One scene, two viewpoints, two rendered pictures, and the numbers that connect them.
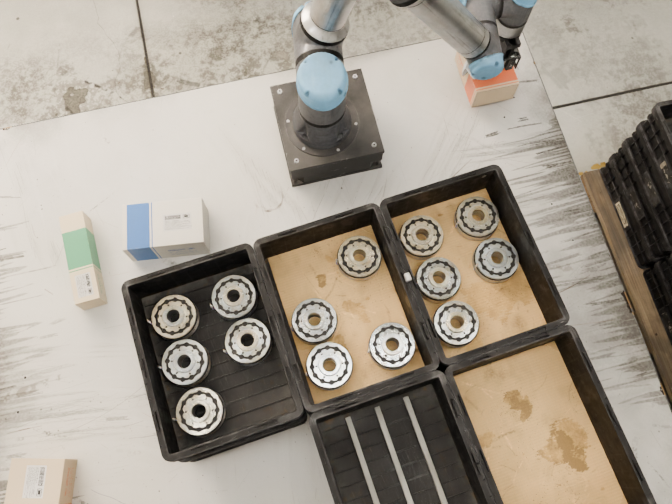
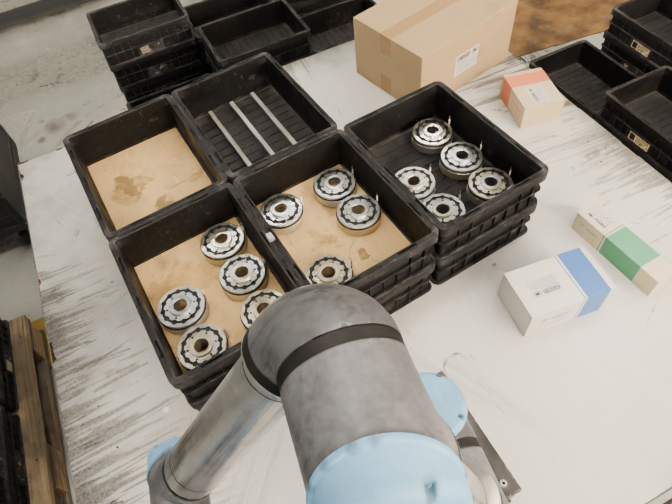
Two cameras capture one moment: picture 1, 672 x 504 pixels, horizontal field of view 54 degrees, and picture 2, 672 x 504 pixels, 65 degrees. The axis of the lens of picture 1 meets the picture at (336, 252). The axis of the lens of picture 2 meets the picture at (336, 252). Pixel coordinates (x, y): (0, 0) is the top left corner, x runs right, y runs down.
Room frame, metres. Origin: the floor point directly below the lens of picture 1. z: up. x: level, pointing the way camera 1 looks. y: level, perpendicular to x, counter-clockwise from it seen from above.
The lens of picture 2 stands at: (1.10, -0.10, 1.81)
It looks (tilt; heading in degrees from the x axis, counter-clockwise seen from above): 54 degrees down; 174
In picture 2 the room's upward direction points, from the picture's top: 9 degrees counter-clockwise
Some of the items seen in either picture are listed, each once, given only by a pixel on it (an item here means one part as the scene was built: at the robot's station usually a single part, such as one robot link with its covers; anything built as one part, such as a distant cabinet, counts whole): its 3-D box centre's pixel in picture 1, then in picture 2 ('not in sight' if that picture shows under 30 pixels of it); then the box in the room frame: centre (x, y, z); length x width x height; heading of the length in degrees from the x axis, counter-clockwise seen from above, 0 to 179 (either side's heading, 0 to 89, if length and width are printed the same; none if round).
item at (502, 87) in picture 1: (486, 71); not in sight; (1.04, -0.42, 0.76); 0.16 x 0.12 x 0.07; 13
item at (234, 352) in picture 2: (471, 261); (206, 274); (0.44, -0.30, 0.92); 0.40 x 0.30 x 0.02; 18
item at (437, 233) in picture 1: (421, 235); (264, 310); (0.52, -0.20, 0.86); 0.10 x 0.10 x 0.01
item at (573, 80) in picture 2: not in sight; (581, 97); (-0.50, 1.21, 0.26); 0.40 x 0.30 x 0.23; 13
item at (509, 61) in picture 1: (502, 44); not in sight; (1.01, -0.42, 0.91); 0.09 x 0.08 x 0.12; 13
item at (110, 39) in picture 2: not in sight; (154, 58); (-1.27, -0.56, 0.37); 0.40 x 0.30 x 0.45; 103
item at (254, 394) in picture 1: (214, 351); (438, 166); (0.25, 0.27, 0.87); 0.40 x 0.30 x 0.11; 18
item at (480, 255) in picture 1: (496, 258); (181, 306); (0.46, -0.37, 0.86); 0.10 x 0.10 x 0.01
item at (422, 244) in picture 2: (343, 303); (330, 208); (0.34, -0.02, 0.92); 0.40 x 0.30 x 0.02; 18
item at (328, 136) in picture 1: (322, 113); not in sight; (0.85, 0.03, 0.85); 0.15 x 0.15 x 0.10
